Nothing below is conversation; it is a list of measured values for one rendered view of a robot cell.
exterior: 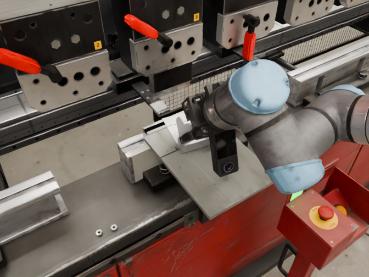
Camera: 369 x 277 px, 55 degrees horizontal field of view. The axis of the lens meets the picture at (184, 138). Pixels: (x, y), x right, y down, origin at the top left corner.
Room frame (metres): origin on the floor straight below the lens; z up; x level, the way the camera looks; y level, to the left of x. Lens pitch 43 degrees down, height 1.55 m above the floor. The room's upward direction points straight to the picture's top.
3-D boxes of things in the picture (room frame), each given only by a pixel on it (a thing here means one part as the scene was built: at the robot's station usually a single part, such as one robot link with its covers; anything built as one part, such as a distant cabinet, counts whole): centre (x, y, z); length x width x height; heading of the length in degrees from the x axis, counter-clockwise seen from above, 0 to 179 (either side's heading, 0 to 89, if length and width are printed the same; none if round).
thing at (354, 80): (0.94, -0.51, 0.89); 0.30 x 0.05 x 0.03; 123
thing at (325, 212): (0.53, -0.36, 0.79); 0.04 x 0.04 x 0.04
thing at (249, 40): (0.69, -0.14, 1.20); 0.04 x 0.02 x 0.10; 33
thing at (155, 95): (0.66, 0.03, 1.13); 0.10 x 0.02 x 0.10; 123
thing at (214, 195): (0.54, -0.05, 1.00); 0.26 x 0.18 x 0.01; 33
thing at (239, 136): (0.63, -0.04, 0.89); 0.30 x 0.05 x 0.03; 123
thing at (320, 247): (0.56, -0.39, 0.75); 0.20 x 0.16 x 0.18; 125
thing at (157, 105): (0.80, 0.12, 1.01); 0.26 x 0.12 x 0.05; 33
